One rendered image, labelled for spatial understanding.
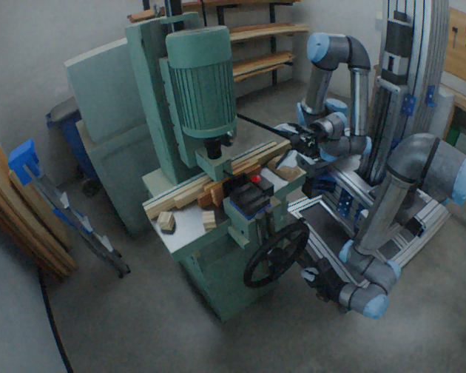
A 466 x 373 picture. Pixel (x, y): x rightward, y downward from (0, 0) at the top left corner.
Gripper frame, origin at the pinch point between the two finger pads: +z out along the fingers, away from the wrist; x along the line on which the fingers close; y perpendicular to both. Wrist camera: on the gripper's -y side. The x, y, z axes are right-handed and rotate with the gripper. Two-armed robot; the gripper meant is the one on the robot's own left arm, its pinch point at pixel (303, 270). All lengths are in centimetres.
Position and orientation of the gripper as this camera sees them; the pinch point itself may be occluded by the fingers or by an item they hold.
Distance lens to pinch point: 95.4
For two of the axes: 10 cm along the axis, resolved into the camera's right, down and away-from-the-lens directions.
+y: 3.7, 8.9, 2.6
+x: 8.1, -4.4, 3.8
